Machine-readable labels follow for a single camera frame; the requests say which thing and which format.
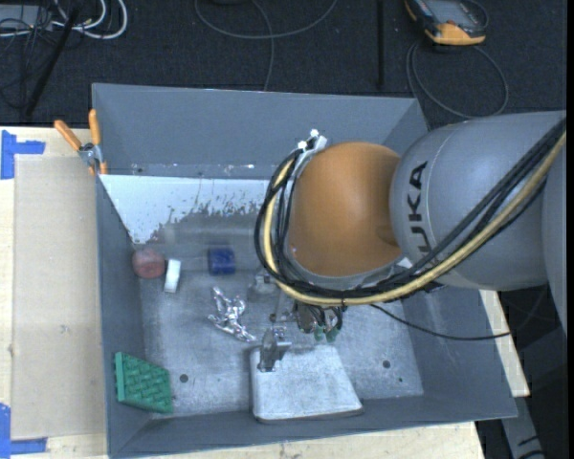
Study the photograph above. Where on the grey metal bin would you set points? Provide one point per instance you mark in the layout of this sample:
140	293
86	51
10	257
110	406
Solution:
210	366

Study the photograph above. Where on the crumpled silver foil piece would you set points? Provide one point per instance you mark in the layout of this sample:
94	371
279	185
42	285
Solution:
230	316

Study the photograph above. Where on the green ribbed flat block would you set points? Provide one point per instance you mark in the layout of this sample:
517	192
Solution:
143	384

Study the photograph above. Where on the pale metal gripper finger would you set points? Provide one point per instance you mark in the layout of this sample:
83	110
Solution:
263	289
271	349

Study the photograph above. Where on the brown cardboard board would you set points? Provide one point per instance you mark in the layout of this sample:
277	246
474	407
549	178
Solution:
57	304

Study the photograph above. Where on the grey flat pad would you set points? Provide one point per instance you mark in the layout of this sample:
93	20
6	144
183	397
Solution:
306	390

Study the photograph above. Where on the blue cube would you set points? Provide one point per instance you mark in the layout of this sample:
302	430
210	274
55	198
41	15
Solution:
221	260

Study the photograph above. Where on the red toy apple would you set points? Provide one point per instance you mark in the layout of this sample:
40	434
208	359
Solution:
148	263

